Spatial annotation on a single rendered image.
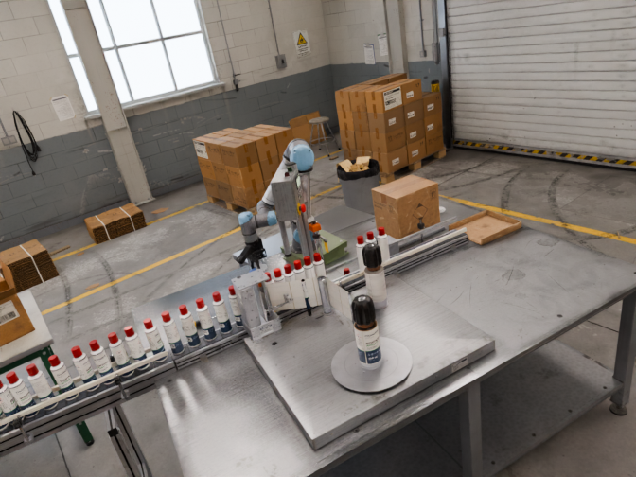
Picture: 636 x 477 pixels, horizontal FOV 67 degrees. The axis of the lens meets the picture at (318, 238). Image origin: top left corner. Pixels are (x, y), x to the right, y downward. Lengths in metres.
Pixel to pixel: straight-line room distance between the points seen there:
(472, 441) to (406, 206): 1.26
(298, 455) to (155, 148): 6.34
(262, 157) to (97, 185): 2.68
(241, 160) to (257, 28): 3.22
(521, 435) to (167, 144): 6.35
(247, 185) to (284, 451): 4.28
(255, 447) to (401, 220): 1.51
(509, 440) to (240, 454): 1.29
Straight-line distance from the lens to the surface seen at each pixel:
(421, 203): 2.81
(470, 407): 2.04
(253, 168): 5.71
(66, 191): 7.39
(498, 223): 2.99
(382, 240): 2.45
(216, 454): 1.82
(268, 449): 1.77
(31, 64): 7.23
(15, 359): 3.01
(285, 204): 2.16
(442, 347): 1.96
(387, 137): 6.03
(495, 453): 2.48
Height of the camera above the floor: 2.12
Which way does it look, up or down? 25 degrees down
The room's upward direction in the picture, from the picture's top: 10 degrees counter-clockwise
